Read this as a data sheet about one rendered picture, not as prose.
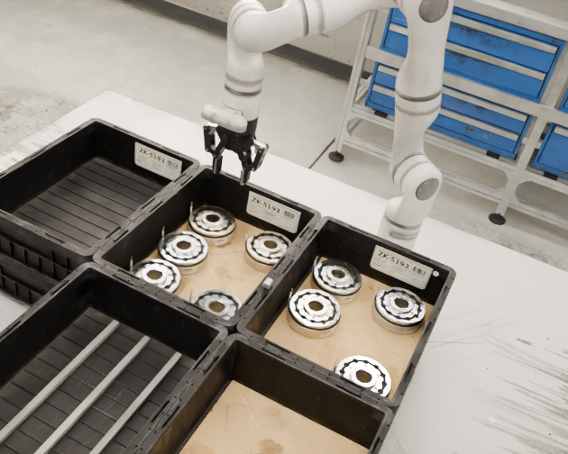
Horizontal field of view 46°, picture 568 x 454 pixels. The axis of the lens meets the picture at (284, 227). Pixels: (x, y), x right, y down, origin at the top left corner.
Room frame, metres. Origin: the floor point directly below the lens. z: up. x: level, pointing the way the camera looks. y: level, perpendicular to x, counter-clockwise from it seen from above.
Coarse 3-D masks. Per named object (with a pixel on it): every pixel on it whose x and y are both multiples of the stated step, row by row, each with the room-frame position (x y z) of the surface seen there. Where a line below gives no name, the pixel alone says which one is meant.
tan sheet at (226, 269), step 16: (240, 224) 1.19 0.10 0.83; (240, 240) 1.14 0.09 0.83; (208, 256) 1.06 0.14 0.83; (224, 256) 1.07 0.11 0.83; (240, 256) 1.08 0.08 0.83; (208, 272) 1.02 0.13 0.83; (224, 272) 1.02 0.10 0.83; (240, 272) 1.03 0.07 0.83; (256, 272) 1.04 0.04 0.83; (208, 288) 0.97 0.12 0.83; (224, 288) 0.98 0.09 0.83; (240, 288) 0.99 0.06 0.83
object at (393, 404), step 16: (320, 224) 1.12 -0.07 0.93; (336, 224) 1.14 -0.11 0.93; (304, 240) 1.06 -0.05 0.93; (384, 240) 1.11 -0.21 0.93; (416, 256) 1.08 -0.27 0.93; (288, 272) 0.96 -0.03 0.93; (448, 272) 1.06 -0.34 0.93; (272, 288) 0.90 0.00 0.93; (448, 288) 1.00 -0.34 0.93; (256, 304) 0.85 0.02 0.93; (432, 320) 0.91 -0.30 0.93; (256, 336) 0.78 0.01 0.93; (288, 352) 0.76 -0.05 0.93; (416, 352) 0.82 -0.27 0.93; (320, 368) 0.74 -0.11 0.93; (352, 384) 0.72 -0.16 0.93; (400, 384) 0.74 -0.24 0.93; (384, 400) 0.70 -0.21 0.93; (400, 400) 0.71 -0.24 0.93
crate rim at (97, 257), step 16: (192, 176) 1.20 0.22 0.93; (224, 176) 1.22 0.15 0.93; (176, 192) 1.13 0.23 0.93; (272, 192) 1.20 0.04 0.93; (304, 208) 1.16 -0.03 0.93; (112, 240) 0.94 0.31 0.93; (96, 256) 0.89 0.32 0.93; (288, 256) 1.00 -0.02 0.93; (128, 272) 0.87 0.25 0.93; (272, 272) 0.94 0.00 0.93; (160, 288) 0.84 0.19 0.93; (256, 288) 0.89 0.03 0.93; (192, 304) 0.82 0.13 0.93; (224, 320) 0.80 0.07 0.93; (240, 320) 0.81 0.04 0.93
